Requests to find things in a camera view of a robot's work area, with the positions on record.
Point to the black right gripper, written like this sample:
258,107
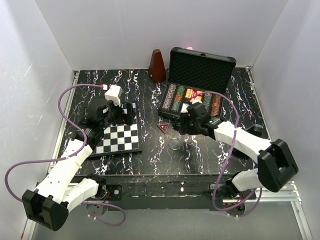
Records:
184,119

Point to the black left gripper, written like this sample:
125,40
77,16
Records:
127,118

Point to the blue playing card box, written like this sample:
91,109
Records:
184,108

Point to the clear round dealer button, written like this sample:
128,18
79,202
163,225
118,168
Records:
174,144

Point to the red playing card box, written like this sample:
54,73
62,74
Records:
190,93

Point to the black red all-in triangle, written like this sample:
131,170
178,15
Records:
163,127

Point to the black poker chip case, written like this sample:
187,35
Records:
206,72

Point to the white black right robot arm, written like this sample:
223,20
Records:
275,162

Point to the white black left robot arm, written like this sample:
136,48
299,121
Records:
51,201

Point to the black white chessboard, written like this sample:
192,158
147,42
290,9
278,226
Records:
121,138

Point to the pink grey chip stack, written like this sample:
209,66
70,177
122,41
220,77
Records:
169,96

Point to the orange black chip stack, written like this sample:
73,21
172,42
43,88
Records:
216,104

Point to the green yellow chip stack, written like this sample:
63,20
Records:
179,93

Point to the brown wooden metronome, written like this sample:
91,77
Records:
156,69

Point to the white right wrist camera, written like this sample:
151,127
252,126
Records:
194,101

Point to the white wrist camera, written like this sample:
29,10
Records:
113,94
194,101

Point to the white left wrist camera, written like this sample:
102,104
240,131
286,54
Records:
113,94

